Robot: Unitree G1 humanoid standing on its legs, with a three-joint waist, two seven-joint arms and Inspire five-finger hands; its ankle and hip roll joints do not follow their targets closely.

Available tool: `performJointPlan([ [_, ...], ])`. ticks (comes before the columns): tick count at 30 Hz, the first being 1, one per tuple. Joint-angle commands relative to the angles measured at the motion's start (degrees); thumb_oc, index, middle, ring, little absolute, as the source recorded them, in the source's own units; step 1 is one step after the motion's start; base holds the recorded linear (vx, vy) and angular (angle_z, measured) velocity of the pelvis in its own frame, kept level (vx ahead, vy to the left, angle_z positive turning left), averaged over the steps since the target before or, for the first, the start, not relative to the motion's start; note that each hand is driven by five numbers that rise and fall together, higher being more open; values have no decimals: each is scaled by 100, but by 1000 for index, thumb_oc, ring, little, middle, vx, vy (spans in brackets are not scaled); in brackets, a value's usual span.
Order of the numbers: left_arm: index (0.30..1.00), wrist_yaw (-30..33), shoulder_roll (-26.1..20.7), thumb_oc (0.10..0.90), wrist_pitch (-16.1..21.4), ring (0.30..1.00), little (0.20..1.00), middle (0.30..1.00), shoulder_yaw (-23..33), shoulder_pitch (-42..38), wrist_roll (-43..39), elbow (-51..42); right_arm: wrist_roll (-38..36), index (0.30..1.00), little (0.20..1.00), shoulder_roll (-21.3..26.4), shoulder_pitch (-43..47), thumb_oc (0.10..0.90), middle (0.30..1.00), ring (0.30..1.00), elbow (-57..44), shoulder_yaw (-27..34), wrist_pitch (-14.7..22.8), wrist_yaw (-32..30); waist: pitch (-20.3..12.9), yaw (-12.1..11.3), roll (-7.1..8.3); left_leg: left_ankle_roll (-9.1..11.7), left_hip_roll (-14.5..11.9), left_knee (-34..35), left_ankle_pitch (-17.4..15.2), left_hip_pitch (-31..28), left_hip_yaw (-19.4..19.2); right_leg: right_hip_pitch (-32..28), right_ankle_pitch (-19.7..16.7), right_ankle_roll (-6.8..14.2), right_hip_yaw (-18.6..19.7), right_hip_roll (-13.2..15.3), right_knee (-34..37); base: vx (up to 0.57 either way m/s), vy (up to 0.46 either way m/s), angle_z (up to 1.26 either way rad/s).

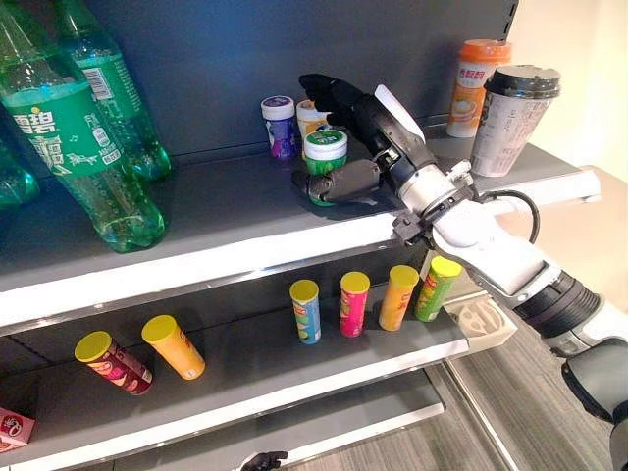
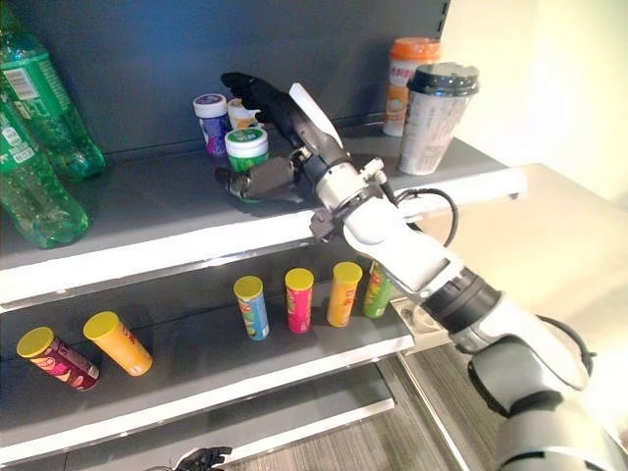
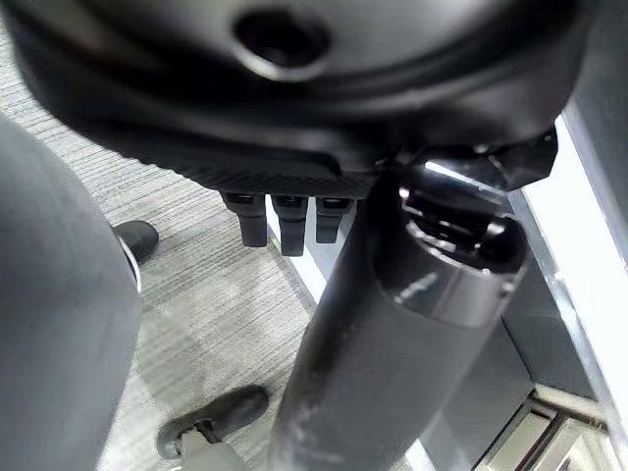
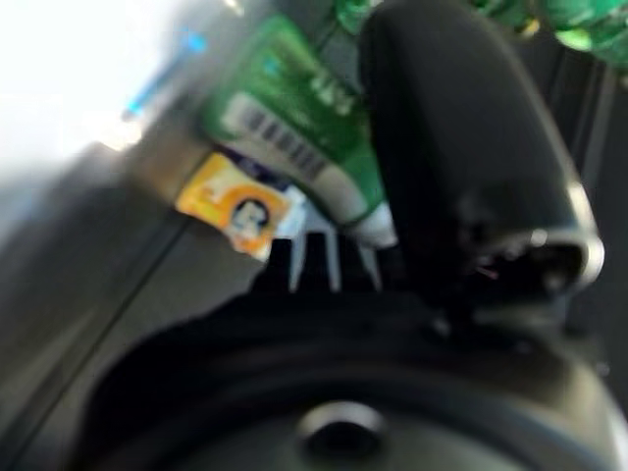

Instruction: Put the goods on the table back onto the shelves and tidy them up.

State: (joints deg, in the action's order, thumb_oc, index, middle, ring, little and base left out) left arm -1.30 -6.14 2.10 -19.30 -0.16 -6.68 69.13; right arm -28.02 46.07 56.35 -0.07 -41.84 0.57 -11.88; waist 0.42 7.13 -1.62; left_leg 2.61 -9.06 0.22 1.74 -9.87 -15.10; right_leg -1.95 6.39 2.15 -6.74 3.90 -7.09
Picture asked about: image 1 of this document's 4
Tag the orange lid milk tea cup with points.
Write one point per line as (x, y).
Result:
(473, 88)

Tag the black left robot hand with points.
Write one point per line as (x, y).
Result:
(265, 461)

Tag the yellow gum jar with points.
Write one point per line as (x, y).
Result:
(309, 118)

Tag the white shelf bracket end cap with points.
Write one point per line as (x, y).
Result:
(483, 321)

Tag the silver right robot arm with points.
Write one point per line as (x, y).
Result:
(490, 240)

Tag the blue chips can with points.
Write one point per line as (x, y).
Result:
(306, 314)

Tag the large green Sprite bottle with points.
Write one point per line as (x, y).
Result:
(64, 132)

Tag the dark red chips can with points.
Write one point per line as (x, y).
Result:
(118, 365)

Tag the orange chips can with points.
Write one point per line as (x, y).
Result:
(176, 348)

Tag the pink chips can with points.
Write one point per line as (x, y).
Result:
(354, 306)

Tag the grey shelf board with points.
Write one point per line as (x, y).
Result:
(255, 365)
(343, 417)
(235, 211)

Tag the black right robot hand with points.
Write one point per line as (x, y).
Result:
(387, 130)

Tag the black lid milk tea cup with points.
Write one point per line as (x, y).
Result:
(510, 127)

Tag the yellow-orange chips can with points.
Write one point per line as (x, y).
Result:
(397, 299)

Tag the green soda bottle barcode label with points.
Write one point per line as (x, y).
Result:
(118, 93)

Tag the purple gum jar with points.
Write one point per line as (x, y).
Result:
(280, 130)

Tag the green lidded gum jar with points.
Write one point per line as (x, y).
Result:
(325, 147)

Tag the green chips can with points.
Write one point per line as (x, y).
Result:
(434, 292)

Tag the red snack box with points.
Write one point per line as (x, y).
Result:
(14, 429)

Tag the dark grey shelf back panel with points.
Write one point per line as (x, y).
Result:
(221, 59)

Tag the green soda bottle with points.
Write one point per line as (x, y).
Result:
(15, 184)

